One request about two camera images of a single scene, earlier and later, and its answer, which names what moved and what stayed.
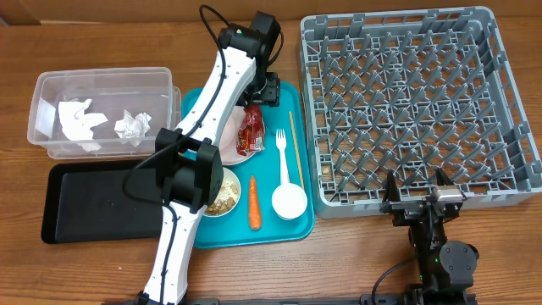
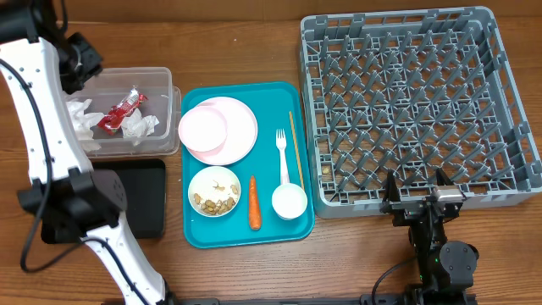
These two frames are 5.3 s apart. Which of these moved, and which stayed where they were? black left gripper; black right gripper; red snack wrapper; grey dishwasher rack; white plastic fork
Moved: black left gripper; red snack wrapper
Stayed: black right gripper; white plastic fork; grey dishwasher rack
